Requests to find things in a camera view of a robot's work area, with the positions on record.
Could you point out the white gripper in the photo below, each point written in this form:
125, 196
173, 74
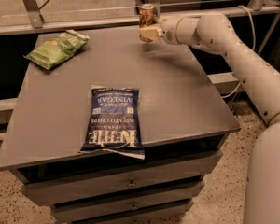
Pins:
168, 31

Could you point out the orange soda can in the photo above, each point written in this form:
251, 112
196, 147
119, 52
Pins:
148, 16

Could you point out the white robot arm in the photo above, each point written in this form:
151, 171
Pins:
212, 32

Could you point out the grey drawer cabinet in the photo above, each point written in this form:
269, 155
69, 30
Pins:
180, 111

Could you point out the green chip bag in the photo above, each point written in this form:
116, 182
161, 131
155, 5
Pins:
57, 50

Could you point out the blue Kettle chip bag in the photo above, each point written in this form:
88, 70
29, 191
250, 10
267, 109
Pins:
114, 123

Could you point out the top grey drawer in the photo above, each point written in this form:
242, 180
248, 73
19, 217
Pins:
77, 187

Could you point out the grey drawer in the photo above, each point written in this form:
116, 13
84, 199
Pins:
77, 187
143, 214
127, 200

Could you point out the middle grey drawer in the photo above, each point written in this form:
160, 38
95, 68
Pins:
127, 200

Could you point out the bottom grey drawer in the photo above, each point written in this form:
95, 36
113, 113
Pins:
143, 214

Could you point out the grey metal railing frame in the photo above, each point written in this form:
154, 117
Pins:
38, 16

